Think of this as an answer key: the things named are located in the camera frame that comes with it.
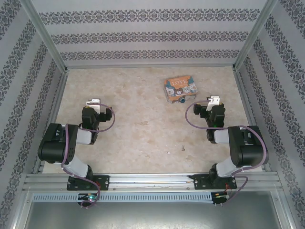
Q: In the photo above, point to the small teal padlock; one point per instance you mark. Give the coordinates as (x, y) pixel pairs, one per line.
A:
(182, 100)

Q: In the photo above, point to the orange teal bear tin box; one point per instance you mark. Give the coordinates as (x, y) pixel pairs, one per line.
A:
(181, 87)

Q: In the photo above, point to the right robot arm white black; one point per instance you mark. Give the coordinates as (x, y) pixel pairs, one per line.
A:
(250, 148)

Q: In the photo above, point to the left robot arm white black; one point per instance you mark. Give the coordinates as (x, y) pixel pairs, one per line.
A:
(54, 143)

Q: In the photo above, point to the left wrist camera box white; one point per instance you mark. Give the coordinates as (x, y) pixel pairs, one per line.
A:
(94, 102)

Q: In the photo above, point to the aluminium side rail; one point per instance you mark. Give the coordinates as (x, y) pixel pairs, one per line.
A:
(247, 107)
(56, 107)

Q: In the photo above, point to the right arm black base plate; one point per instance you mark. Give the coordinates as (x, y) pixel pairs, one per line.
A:
(202, 181)

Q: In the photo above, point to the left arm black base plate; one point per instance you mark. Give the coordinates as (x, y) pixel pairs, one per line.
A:
(102, 182)

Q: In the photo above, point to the aluminium frame post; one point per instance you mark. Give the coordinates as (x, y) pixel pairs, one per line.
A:
(43, 33)
(256, 33)

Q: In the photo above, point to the aluminium mounting rail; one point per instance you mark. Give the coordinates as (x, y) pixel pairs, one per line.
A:
(147, 181)

